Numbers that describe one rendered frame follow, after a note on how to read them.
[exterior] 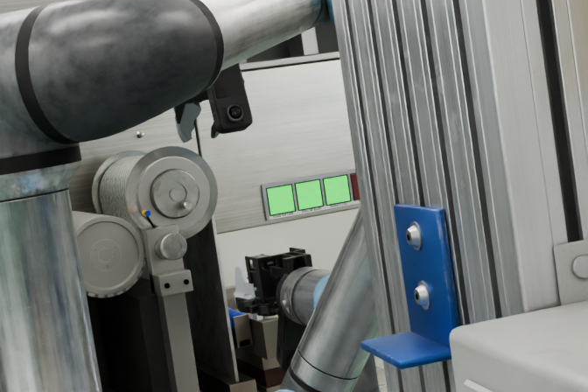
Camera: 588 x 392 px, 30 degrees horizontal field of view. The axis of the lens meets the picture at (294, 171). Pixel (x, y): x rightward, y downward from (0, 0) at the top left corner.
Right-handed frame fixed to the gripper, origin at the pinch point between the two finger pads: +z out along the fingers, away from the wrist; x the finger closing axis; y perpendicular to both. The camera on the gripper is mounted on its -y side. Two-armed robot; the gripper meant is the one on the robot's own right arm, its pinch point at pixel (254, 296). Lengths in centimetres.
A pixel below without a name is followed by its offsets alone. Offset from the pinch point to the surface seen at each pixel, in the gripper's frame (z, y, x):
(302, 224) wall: 279, -21, -122
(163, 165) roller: 12.4, 20.6, 7.2
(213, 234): 14.5, 8.5, 0.3
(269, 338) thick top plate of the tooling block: 9.5, -8.7, -4.8
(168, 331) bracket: 8.8, -4.0, 11.3
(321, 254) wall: 279, -35, -129
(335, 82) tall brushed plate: 46, 30, -39
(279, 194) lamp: 45, 11, -24
